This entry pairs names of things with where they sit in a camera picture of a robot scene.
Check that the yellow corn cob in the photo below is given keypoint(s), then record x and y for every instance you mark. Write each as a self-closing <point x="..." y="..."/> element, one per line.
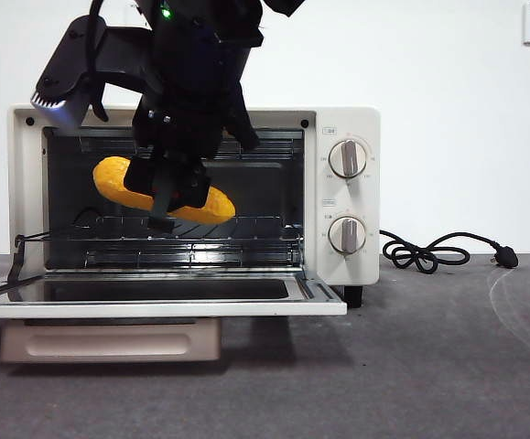
<point x="113" y="180"/>

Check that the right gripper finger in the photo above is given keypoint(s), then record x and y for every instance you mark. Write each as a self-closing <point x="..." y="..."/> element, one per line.
<point x="161" y="210"/>

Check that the white temperature knob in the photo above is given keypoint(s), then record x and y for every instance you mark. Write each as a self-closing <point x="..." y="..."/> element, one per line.
<point x="348" y="159"/>

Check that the white timer knob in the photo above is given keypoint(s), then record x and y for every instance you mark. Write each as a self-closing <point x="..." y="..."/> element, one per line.
<point x="347" y="235"/>

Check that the white Toshiba toaster oven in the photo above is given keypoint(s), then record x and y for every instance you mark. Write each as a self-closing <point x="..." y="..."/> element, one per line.
<point x="351" y="119"/>

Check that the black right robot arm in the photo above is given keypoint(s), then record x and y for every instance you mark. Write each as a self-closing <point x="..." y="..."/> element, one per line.
<point x="191" y="82"/>

